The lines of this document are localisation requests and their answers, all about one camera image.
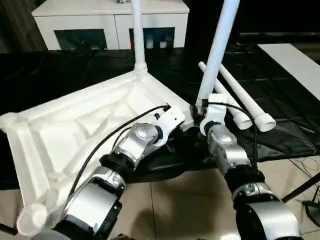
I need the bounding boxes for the white plastic table leg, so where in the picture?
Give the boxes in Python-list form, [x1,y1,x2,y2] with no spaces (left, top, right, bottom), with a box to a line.
[198,61,253,130]
[218,66,277,133]
[194,0,241,113]
[131,0,149,76]

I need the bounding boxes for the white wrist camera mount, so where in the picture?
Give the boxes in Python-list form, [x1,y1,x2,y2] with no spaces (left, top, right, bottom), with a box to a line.
[147,104,187,147]
[199,93,227,137]

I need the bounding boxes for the grey curtain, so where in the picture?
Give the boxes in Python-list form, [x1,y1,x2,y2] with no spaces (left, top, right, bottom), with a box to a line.
[0,0,48,54]

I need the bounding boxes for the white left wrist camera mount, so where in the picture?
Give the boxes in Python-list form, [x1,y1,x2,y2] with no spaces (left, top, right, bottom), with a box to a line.
[147,104,187,147]

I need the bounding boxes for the white cabinet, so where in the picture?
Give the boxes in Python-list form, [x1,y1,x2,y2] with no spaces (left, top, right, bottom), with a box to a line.
[32,0,190,51]

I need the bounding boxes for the white plastic table top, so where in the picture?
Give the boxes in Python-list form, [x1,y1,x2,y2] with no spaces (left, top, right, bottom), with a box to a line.
[0,67,198,237]

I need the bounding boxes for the black mat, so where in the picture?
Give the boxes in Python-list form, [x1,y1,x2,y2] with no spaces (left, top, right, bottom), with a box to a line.
[0,44,320,191]

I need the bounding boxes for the black side table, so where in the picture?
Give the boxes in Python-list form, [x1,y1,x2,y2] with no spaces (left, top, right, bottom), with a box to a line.
[238,31,320,45]

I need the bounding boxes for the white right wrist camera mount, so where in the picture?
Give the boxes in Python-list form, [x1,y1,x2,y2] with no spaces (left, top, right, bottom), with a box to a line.
[199,93,227,137]

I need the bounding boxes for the black folding table frame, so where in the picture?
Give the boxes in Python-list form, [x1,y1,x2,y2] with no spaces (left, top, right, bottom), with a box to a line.
[281,174,320,203]

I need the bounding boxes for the white flat board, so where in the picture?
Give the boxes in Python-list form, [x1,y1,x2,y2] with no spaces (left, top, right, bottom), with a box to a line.
[257,43,320,100]

